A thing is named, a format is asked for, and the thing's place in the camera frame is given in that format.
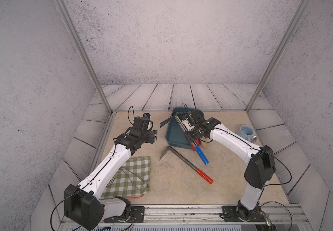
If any chrome hoe blue grip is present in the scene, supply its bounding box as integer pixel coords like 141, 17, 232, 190
160, 115, 209, 165

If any wooden handle hoe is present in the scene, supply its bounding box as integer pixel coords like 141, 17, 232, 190
200, 140, 207, 149

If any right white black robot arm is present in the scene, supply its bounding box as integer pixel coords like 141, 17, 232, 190
182, 115, 276, 221

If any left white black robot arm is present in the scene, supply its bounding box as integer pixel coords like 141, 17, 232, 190
64, 128, 157, 231

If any teal plastic storage box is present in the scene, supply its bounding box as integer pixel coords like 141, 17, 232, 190
165, 107, 204, 150

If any green white checkered cloth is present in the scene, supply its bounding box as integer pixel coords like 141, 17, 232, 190
101, 157, 151, 199

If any light blue mug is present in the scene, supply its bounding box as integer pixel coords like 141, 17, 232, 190
236, 125, 257, 143

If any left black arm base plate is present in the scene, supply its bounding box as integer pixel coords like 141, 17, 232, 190
103, 206, 145, 223

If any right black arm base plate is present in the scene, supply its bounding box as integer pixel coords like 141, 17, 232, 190
219, 206, 266, 222

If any left aluminium frame post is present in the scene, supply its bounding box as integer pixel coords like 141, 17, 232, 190
54, 0, 113, 114

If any aluminium frame post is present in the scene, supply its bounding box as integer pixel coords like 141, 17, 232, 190
245, 0, 310, 113
54, 0, 113, 114

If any aluminium front rail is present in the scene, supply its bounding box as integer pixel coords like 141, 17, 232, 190
58, 204, 314, 231

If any right aluminium frame post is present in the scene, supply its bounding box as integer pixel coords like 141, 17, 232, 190
245, 0, 310, 113

